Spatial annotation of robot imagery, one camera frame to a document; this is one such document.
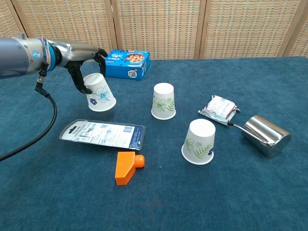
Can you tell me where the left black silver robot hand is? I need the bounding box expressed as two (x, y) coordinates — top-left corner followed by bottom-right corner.
(57, 39), (108, 95)

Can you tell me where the white cup blue flower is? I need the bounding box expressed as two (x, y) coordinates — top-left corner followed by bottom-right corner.
(83, 73), (117, 112)

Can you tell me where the white cup green flower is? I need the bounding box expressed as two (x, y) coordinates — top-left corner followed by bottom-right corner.
(151, 83), (177, 120)

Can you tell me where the blue cookie box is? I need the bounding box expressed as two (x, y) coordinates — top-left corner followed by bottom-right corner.
(105, 49), (151, 81)

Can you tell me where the woven wicker folding screen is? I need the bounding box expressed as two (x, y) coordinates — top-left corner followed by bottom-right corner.
(0, 0), (308, 64)

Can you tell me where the clear blister pack card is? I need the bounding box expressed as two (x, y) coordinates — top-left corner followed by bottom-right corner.
(59, 119), (147, 151)

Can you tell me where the orange plastic block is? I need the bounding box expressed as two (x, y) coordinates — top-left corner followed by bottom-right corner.
(115, 151), (145, 186)

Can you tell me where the dark blue carpet mat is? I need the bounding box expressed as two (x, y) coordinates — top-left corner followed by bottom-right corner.
(0, 56), (308, 231)

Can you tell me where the white cup green fern print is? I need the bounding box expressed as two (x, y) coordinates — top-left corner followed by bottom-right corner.
(181, 118), (216, 166)

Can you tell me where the white foil snack packet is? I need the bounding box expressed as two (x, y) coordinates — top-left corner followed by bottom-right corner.
(198, 95), (241, 125)

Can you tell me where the steel gooseneck pitcher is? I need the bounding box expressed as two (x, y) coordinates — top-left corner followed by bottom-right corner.
(227, 115), (292, 158)

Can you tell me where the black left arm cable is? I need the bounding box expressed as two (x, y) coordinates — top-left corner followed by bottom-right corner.
(0, 69), (58, 162)

